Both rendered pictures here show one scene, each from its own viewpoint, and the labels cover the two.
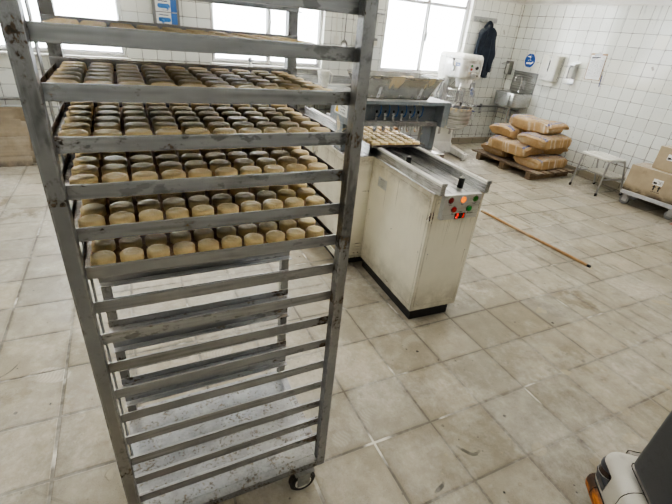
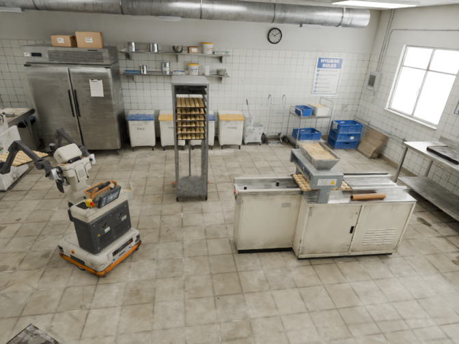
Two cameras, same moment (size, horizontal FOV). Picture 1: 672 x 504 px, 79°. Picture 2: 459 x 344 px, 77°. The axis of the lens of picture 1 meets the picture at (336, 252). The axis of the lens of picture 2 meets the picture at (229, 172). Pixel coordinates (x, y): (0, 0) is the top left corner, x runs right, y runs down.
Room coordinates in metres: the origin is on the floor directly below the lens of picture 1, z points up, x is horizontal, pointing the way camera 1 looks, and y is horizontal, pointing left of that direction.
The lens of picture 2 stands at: (2.83, -3.38, 2.45)
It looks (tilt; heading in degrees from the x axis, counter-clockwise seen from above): 26 degrees down; 107
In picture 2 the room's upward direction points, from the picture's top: 3 degrees clockwise
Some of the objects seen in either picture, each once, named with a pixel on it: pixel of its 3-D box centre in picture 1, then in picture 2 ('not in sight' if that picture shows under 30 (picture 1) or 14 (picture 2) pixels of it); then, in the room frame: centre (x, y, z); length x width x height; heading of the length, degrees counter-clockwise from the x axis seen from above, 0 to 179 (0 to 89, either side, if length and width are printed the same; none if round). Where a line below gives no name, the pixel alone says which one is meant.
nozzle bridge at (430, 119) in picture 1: (388, 123); (312, 174); (2.87, -0.26, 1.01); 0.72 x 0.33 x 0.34; 115
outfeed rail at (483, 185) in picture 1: (395, 139); (324, 190); (3.03, -0.35, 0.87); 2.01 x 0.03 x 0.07; 25
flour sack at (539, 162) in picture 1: (541, 160); not in sight; (5.74, -2.70, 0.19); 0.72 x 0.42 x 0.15; 122
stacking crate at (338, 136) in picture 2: not in sight; (344, 134); (3.48, 3.85, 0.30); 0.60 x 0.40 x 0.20; 28
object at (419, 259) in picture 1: (413, 230); (264, 216); (2.41, -0.48, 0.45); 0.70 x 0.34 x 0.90; 25
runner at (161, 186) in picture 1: (221, 180); not in sight; (0.86, 0.27, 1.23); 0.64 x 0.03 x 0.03; 118
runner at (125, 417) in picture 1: (231, 385); not in sight; (0.86, 0.27, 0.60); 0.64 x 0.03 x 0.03; 118
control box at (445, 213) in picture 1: (459, 205); (236, 194); (2.09, -0.64, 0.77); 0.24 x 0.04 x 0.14; 115
